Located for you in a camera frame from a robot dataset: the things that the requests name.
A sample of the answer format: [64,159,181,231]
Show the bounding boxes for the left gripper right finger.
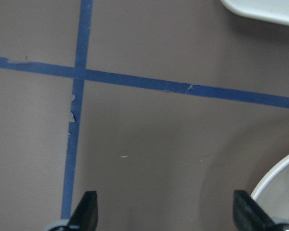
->
[233,190,289,231]

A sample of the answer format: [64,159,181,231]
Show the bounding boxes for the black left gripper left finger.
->
[48,191,99,231]

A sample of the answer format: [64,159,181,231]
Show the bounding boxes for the white round plate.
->
[251,155,289,222]

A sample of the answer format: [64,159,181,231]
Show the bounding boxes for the white rectangular tray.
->
[221,0,289,26]

